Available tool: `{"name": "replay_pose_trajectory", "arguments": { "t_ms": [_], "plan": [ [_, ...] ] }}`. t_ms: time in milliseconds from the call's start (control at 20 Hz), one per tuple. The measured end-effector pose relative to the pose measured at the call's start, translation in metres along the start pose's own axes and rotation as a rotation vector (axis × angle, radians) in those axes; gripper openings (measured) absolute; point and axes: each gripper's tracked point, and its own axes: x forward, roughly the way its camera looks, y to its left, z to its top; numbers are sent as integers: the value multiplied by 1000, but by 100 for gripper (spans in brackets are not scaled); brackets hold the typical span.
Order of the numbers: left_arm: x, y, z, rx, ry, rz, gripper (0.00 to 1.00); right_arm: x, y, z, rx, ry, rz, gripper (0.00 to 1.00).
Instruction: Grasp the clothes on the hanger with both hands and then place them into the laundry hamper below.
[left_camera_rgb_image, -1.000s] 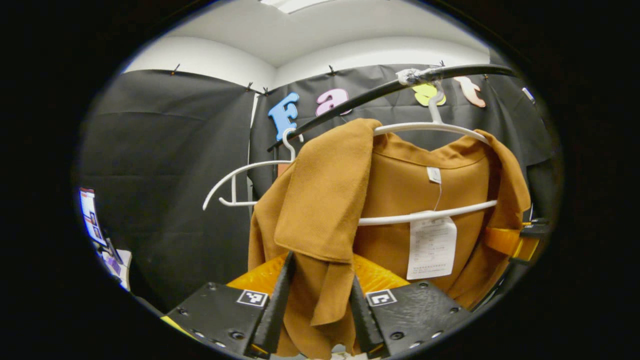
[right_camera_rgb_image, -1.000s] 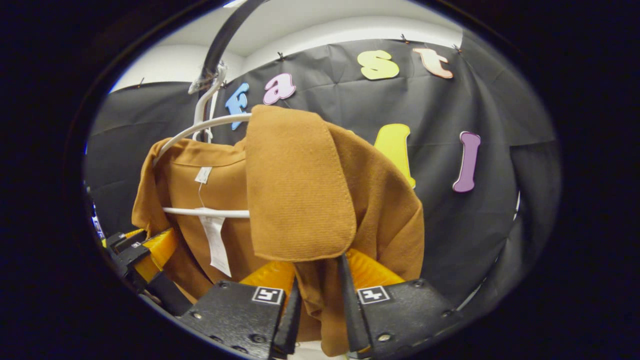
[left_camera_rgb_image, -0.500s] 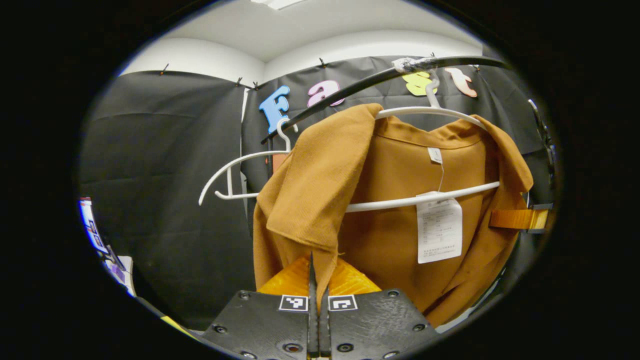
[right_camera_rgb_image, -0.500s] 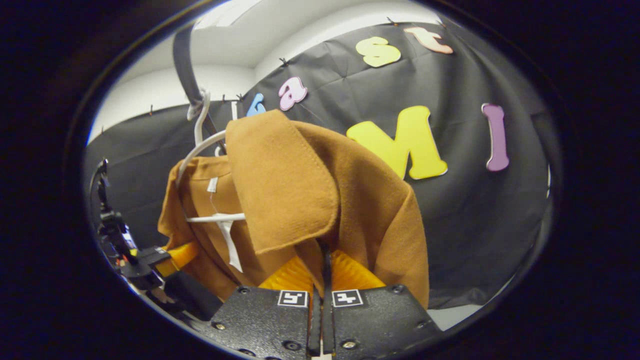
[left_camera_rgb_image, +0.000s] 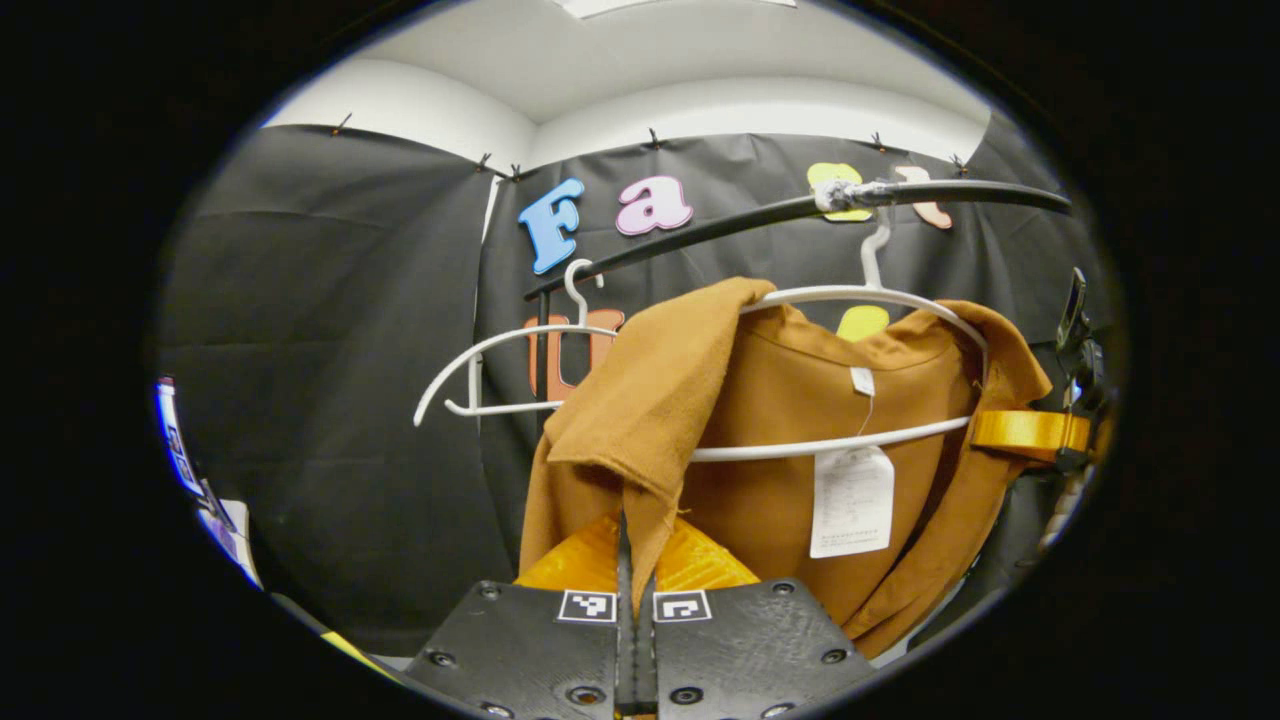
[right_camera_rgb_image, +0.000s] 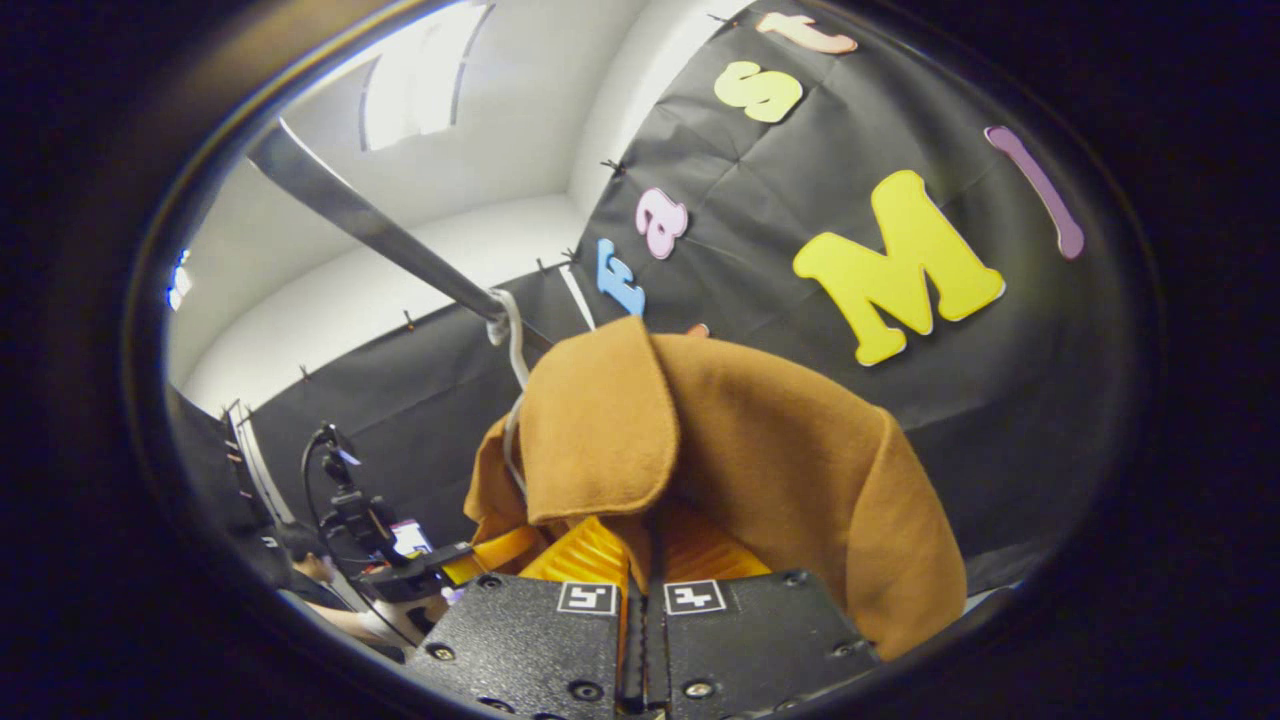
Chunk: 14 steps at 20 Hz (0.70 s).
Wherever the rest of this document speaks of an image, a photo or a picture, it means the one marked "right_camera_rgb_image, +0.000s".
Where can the large ceiling light panel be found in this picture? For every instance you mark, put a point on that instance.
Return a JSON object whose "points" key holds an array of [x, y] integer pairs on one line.
{"points": [[425, 70]]}

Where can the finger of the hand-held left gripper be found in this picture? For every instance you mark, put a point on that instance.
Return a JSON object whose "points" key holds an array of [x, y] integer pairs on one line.
{"points": [[490, 555]]}

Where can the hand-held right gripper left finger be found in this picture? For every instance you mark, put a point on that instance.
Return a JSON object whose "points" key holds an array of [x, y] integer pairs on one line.
{"points": [[530, 640]]}

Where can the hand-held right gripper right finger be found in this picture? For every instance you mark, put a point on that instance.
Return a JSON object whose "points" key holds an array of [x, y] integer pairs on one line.
{"points": [[750, 640]]}

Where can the black clothes rack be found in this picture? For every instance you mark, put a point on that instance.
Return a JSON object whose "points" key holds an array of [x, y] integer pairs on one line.
{"points": [[370, 225]]}

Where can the white plastic hanger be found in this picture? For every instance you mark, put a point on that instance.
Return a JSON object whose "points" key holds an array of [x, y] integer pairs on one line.
{"points": [[512, 330]]}

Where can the brown jacket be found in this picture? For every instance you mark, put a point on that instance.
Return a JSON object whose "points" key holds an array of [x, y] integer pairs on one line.
{"points": [[780, 450]]}

